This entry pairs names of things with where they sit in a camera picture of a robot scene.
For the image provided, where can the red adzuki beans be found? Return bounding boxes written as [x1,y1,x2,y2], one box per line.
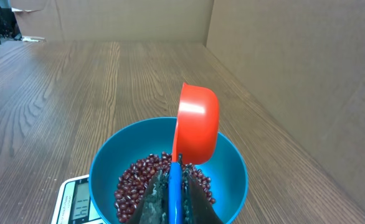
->
[114,152,216,223]

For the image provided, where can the red scoop with blue handle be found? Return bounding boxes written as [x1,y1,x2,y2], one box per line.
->
[168,83,219,224]

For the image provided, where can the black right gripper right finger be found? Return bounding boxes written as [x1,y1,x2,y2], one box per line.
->
[182,169,223,224]

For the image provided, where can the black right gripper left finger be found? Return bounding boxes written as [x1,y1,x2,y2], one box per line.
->
[127,171,168,224]

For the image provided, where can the blue plastic bowl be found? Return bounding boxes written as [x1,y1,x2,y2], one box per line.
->
[88,117,249,223]

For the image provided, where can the white digital kitchen scale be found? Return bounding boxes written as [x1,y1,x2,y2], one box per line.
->
[51,175,105,224]

